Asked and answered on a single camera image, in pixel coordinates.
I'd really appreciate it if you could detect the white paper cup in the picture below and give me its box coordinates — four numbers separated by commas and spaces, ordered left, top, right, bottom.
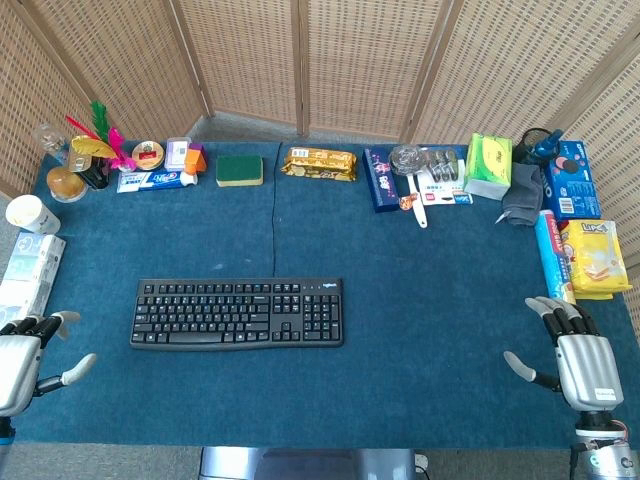
5, 194, 62, 236

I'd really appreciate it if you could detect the woven bamboo folding screen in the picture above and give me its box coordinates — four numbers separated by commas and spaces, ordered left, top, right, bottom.
0, 0, 640, 351

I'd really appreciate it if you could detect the dark blue long box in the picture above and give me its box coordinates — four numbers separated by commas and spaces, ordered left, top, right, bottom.
363, 147, 401, 215

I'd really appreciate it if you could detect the battery blister pack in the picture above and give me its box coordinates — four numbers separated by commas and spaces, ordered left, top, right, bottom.
418, 146, 474, 207

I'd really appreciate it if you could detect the steel wool scrubber with handle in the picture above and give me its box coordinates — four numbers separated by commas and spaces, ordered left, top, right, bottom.
388, 144, 430, 229

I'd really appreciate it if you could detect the blue rolled bag pack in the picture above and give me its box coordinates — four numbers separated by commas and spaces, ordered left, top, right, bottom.
534, 209, 577, 304

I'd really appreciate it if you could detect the golden snack bag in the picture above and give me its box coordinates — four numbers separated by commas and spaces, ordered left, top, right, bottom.
280, 146, 359, 182

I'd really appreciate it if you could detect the round yellow-brown jelly cup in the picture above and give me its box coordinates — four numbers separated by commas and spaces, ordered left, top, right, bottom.
46, 166, 88, 203

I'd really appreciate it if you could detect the clear plastic bottle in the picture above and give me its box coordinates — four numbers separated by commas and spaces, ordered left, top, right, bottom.
34, 123, 70, 165

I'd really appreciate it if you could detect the yellow Lipo snack bag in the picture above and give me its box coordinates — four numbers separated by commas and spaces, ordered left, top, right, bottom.
558, 219, 634, 301

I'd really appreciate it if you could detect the green yellow sponge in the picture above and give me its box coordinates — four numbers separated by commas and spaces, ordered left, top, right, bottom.
215, 154, 265, 188

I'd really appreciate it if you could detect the orange purple small box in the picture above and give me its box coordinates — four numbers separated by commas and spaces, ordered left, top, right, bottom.
182, 142, 208, 176

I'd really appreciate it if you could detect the colourful feather shuttlecock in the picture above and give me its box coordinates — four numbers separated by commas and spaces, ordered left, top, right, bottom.
65, 100, 137, 173

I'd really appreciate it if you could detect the blue Oreo box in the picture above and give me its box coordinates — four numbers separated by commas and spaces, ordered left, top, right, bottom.
543, 140, 602, 221

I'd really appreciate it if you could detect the round red-gold tin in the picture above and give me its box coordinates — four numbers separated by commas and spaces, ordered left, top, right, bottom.
131, 140, 166, 172

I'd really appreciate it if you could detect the black mesh pen cup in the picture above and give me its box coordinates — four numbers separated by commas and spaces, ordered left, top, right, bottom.
513, 127, 551, 166

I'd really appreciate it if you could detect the white tissue pack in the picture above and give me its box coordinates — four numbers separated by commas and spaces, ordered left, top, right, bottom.
0, 231, 67, 326

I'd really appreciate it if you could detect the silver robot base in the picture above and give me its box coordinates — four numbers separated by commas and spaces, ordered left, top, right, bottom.
198, 446, 430, 480

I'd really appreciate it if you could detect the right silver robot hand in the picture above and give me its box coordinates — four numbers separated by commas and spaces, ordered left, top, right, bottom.
503, 296, 626, 414

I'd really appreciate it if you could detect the black Logitech keyboard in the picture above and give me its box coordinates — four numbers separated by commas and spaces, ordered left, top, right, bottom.
129, 278, 346, 352

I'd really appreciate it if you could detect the green white tissue box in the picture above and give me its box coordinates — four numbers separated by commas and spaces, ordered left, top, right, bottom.
463, 132, 515, 202

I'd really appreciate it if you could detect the black holder box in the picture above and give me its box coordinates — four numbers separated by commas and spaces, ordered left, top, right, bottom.
79, 157, 111, 191

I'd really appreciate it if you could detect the blue felt table mat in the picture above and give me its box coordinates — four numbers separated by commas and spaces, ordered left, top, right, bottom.
10, 139, 640, 448

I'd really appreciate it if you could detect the blue white toothpaste box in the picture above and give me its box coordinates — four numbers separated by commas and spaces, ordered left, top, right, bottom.
116, 169, 199, 194

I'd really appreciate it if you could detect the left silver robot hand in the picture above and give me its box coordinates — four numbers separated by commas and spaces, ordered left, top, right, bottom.
0, 310, 98, 418

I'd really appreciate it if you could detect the clear purple card box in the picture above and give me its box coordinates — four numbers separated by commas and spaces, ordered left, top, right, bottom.
164, 136, 192, 171

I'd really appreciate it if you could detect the grey folded cloth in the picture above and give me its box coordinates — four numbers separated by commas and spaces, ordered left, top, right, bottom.
495, 162, 546, 227

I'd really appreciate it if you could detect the blue plastic toy figure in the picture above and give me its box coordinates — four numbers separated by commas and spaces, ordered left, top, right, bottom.
530, 128, 565, 163

